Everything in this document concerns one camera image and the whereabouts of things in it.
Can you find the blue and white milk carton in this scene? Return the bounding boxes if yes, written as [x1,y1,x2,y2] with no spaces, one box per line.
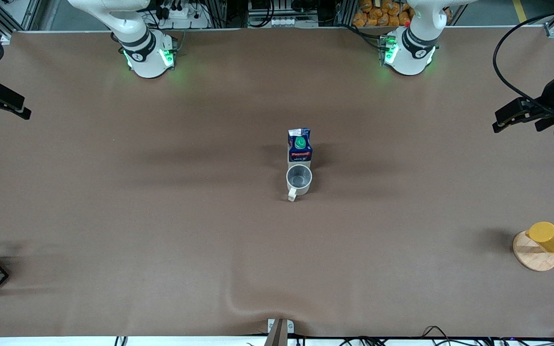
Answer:
[288,127,313,169]

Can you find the white cup with grey inside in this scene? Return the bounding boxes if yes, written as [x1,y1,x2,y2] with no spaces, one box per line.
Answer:
[286,164,313,202]

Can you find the yellow cup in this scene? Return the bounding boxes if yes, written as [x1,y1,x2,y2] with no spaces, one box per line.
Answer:
[526,221,554,254]

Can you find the wooden mug stand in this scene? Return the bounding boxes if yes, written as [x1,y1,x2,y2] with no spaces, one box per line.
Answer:
[513,230,554,272]

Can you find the orange snack packs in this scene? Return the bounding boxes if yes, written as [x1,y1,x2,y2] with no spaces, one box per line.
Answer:
[353,0,415,27]

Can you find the white power strip with plugs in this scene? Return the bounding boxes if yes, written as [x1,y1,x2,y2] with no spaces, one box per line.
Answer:
[154,0,211,29]

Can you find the long white power strip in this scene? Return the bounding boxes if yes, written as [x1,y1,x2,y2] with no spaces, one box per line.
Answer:
[270,16,319,27]

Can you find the black floor cables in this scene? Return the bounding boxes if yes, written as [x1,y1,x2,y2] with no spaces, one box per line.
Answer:
[421,326,554,346]

